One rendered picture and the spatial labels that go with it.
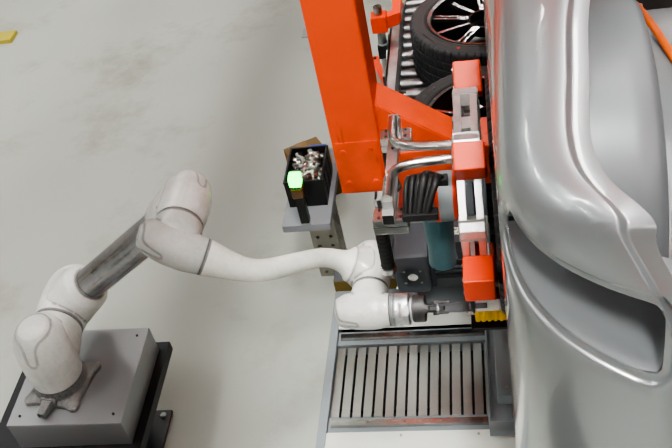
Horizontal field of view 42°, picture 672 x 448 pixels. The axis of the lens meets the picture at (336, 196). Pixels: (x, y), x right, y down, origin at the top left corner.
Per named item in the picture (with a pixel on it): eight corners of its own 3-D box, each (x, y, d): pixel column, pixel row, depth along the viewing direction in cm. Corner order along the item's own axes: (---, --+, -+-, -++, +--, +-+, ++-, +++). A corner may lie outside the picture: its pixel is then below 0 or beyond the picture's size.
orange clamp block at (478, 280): (495, 273, 217) (496, 300, 210) (463, 275, 218) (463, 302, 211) (493, 253, 212) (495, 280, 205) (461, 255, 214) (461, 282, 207)
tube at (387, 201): (460, 204, 214) (456, 171, 207) (382, 210, 217) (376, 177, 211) (459, 160, 227) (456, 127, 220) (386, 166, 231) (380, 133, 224)
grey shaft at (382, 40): (397, 103, 416) (383, 10, 384) (386, 104, 417) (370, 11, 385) (398, 92, 423) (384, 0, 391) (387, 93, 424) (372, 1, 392)
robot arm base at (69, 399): (17, 416, 261) (9, 405, 257) (52, 357, 277) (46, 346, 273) (70, 424, 256) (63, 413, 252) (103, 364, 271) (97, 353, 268)
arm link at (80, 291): (20, 324, 266) (44, 272, 282) (66, 350, 273) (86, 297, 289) (168, 198, 226) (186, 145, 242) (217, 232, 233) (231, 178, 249)
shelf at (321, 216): (331, 230, 299) (329, 223, 297) (283, 233, 303) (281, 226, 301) (342, 153, 332) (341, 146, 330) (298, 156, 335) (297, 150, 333)
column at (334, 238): (346, 274, 341) (327, 193, 315) (321, 276, 343) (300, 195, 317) (348, 256, 349) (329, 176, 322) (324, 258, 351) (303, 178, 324)
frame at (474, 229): (495, 336, 232) (481, 180, 197) (470, 337, 233) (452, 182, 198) (488, 202, 273) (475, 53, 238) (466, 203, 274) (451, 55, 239)
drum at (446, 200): (488, 229, 234) (485, 190, 225) (409, 234, 238) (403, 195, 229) (486, 195, 245) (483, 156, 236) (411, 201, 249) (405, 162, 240)
